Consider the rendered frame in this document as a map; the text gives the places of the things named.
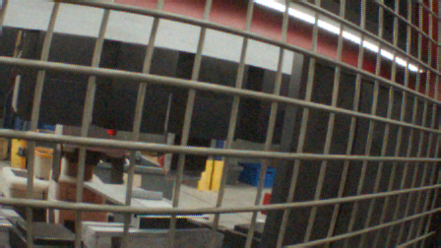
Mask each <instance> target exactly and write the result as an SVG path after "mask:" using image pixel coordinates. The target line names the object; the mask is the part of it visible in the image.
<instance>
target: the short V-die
mask: <svg viewBox="0 0 441 248"><path fill-rule="evenodd" d="M131 215H132V216H131V221H130V222H131V225H132V226H134V227H137V228H138V229H154V230H157V229H167V230H169V226H170V221H171V217H170V216H171V215H158V214H155V215H144V214H135V215H133V214H131ZM187 217H200V218H203V219H207V220H209V216H203V214H196V215H190V216H179V215H177V219H176V224H175V229H194V228H205V227H203V226H200V225H198V224H197V223H194V222H189V221H188V220H187Z"/></svg>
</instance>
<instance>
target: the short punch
mask: <svg viewBox="0 0 441 248"><path fill-rule="evenodd" d="M181 138H182V136H180V135H177V134H173V133H168V136H167V143H166V145H167V146H179V147H180V144H181ZM210 144H211V139H203V138H192V137H188V142H187V147H193V148H207V149H209V148H210ZM207 161H208V156H207V155H185V158H184V164H183V175H182V180H201V177H202V172H205V171H206V167H207ZM178 162H179V154H165V160H164V166H163V169H164V170H166V173H165V178H164V179H165V180H175V178H176V173H177V166H178Z"/></svg>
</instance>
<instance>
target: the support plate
mask: <svg viewBox="0 0 441 248"><path fill-rule="evenodd" d="M83 184H84V187H86V188H87V189H89V190H91V191H93V192H94V193H97V194H98V195H101V196H102V197H104V198H106V199H108V200H110V201H111V202H114V203H115V204H117V205H119V206H124V207H125V203H121V202H125V201H126V199H125V196H126V190H127V189H126V186H124V185H109V184H106V183H92V182H83ZM131 203H135V204H132V205H131V206H136V207H144V205H142V204H141V203H138V202H136V201H134V200H133V199H132V200H131Z"/></svg>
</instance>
